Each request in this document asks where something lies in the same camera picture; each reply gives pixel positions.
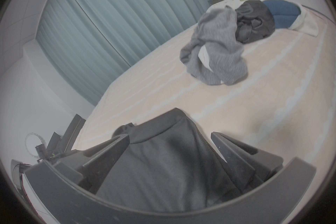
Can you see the white garment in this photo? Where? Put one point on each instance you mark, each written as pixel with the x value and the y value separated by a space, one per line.
pixel 307 23

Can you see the grey garment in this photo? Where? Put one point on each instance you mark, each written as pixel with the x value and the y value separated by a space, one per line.
pixel 217 41

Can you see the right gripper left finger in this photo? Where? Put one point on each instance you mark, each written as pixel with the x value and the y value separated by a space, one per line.
pixel 102 162

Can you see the bed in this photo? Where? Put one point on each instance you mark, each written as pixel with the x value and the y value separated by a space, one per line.
pixel 262 99

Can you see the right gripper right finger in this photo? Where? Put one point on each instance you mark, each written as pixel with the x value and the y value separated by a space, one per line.
pixel 236 160

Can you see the shiny black garment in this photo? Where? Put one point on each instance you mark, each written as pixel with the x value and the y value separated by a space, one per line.
pixel 256 20

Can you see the black T-shirt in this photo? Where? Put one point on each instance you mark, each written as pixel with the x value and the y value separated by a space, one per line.
pixel 162 160

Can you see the dark blue garment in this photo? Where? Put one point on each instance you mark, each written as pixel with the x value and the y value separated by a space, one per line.
pixel 283 12

